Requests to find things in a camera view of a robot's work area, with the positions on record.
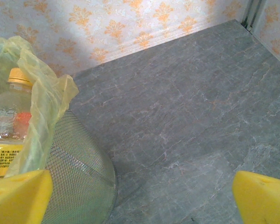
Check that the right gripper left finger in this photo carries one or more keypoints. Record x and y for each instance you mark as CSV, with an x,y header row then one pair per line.
x,y
16,200

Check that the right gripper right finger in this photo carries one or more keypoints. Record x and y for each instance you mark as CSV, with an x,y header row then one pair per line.
x,y
263,200

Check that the orange juice bottle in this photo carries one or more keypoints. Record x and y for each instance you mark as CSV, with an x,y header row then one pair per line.
x,y
7,112

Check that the green mesh waste bin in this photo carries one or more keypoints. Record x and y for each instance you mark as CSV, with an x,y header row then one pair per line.
x,y
84,175

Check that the yellow plastic bin liner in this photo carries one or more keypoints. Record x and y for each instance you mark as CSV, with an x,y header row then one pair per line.
x,y
44,93

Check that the aluminium table side rail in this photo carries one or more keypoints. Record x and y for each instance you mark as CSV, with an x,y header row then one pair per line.
x,y
273,50

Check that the aluminium frame post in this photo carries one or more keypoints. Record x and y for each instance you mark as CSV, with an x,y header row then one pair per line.
x,y
250,14

